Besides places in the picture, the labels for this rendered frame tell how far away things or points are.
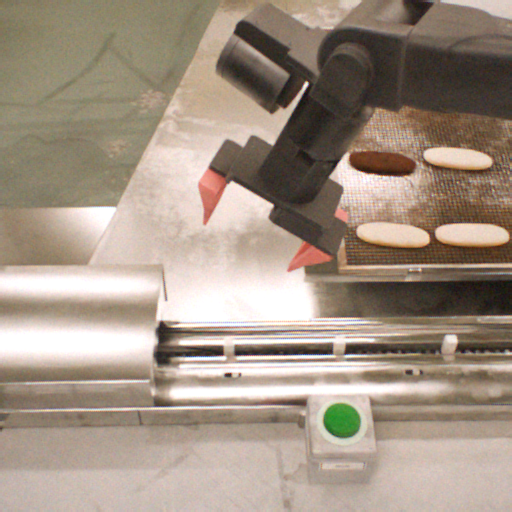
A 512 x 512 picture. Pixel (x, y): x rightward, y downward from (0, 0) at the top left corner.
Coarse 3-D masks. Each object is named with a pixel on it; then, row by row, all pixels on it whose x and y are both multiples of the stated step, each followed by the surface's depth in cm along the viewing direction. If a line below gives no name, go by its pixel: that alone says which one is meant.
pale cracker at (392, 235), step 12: (360, 228) 91; (372, 228) 91; (384, 228) 90; (396, 228) 90; (408, 228) 90; (372, 240) 90; (384, 240) 90; (396, 240) 89; (408, 240) 89; (420, 240) 90
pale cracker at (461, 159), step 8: (424, 152) 99; (432, 152) 99; (440, 152) 98; (448, 152) 98; (456, 152) 98; (464, 152) 98; (472, 152) 98; (432, 160) 98; (440, 160) 98; (448, 160) 98; (456, 160) 98; (464, 160) 98; (472, 160) 97; (480, 160) 98; (488, 160) 98; (456, 168) 98; (464, 168) 98; (472, 168) 97; (480, 168) 97
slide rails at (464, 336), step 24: (168, 336) 85; (192, 336) 85; (216, 336) 85; (240, 336) 85; (264, 336) 85; (288, 336) 85; (312, 336) 85; (360, 336) 85; (384, 336) 85; (408, 336) 85; (432, 336) 85; (456, 336) 85; (480, 336) 85; (504, 336) 85; (168, 360) 82; (192, 360) 82; (216, 360) 82; (240, 360) 82; (264, 360) 82; (288, 360) 82; (312, 360) 82; (336, 360) 82; (360, 360) 82; (384, 360) 82; (408, 360) 82; (432, 360) 82; (456, 360) 82; (480, 360) 82; (504, 360) 82
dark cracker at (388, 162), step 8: (360, 152) 99; (368, 152) 98; (376, 152) 98; (384, 152) 99; (352, 160) 98; (360, 160) 98; (368, 160) 97; (376, 160) 97; (384, 160) 97; (392, 160) 97; (400, 160) 97; (408, 160) 98; (360, 168) 98; (368, 168) 97; (376, 168) 97; (384, 168) 97; (392, 168) 97; (400, 168) 97; (408, 168) 97
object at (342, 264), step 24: (384, 120) 104; (480, 120) 104; (384, 144) 101; (432, 144) 101; (336, 168) 98; (360, 192) 95; (384, 192) 95; (408, 192) 95; (432, 192) 95; (456, 192) 95; (504, 192) 95; (360, 216) 93; (384, 216) 93; (456, 216) 93; (360, 240) 91; (360, 264) 89; (480, 264) 88; (504, 264) 88
